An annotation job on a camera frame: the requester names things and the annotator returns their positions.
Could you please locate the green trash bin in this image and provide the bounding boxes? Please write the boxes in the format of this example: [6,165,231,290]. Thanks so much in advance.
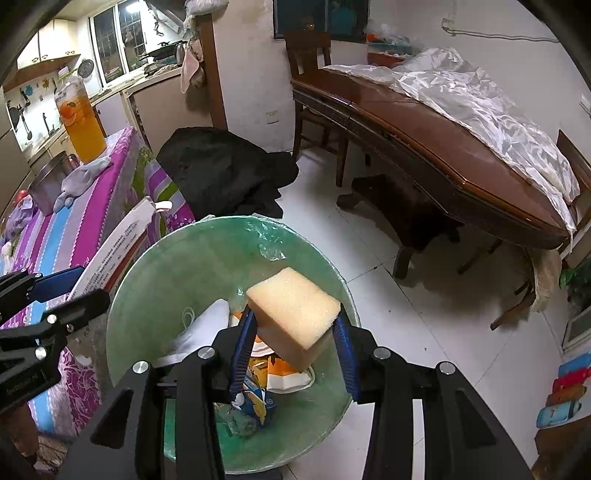
[105,215,362,475]

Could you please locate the blue snack packet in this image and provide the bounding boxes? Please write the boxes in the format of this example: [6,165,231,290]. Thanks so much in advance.
[231,374,280,428]

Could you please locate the metal pot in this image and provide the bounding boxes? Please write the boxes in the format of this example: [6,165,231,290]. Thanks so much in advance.
[28,151,81,217]

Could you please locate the black cloth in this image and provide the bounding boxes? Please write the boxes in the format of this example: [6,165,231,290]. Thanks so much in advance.
[156,127,300,221]

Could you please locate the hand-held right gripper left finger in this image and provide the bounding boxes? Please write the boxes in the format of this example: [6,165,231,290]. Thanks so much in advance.
[58,308,259,480]

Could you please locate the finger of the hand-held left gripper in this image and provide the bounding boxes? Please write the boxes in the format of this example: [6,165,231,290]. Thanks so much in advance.
[0,289,112,352]
[0,267,86,319]

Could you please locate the green plant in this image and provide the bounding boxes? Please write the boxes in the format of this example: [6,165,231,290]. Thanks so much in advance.
[558,265,591,296]

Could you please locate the hanging white plastic bag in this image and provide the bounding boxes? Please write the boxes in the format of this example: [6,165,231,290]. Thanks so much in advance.
[185,0,222,17]

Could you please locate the orange white wrapper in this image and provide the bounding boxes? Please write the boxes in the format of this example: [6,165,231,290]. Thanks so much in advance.
[233,311,317,393]

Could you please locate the white plastic sheet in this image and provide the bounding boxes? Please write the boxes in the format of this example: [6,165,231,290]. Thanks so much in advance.
[323,46,581,232]

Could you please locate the red slipper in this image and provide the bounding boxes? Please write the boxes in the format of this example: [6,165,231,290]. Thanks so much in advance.
[551,369,591,393]

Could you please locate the white printed packet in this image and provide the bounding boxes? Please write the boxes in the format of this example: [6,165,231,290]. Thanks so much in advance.
[69,196,172,301]

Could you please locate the orange juice bottle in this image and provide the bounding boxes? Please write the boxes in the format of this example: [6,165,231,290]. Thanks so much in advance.
[54,74,108,164]

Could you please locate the dark wooden chair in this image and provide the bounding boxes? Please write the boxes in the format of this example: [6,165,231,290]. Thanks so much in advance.
[284,30,352,188]

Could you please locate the red bowl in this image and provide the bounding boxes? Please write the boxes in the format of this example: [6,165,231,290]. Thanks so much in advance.
[367,51,407,68]

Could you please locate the hanging pink towel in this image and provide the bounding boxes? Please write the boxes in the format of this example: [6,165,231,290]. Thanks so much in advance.
[180,37,206,95]

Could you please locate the dark room window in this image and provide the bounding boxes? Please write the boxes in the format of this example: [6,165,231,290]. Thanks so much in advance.
[272,0,370,44]

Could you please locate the brown wooden chair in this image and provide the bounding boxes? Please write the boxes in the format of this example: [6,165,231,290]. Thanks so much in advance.
[489,129,591,330]

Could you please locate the purple plastic bag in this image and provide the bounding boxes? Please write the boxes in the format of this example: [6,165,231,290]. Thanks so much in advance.
[0,203,35,243]

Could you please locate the beige cloth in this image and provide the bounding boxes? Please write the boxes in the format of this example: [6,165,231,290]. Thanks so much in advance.
[531,251,564,312]

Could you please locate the yellow sponge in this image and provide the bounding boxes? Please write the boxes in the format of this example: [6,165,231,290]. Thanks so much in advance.
[246,267,342,374]

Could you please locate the white wall cable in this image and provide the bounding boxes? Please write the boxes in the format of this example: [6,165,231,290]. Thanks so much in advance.
[441,17,561,44]

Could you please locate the brown wooden dining table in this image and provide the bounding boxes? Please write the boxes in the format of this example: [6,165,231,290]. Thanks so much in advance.
[291,65,573,280]

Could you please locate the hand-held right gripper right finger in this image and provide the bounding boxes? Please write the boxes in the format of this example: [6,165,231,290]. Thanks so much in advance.
[331,311,534,480]

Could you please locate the person's left forearm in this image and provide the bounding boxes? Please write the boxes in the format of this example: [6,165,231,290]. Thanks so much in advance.
[0,406,40,462]

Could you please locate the orange slipper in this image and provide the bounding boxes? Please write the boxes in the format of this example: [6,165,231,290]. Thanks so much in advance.
[546,385,588,408]

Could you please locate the grey glove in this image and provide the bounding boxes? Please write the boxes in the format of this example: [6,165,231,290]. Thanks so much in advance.
[53,156,114,213]

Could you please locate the kitchen base cabinets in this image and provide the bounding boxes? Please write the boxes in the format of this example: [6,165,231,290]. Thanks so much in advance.
[28,69,215,158]

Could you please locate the kitchen wall cupboards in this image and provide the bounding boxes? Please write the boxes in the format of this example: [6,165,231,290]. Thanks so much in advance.
[2,18,81,90]

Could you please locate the kitchen window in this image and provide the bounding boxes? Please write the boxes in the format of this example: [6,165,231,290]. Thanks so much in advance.
[90,0,160,86]

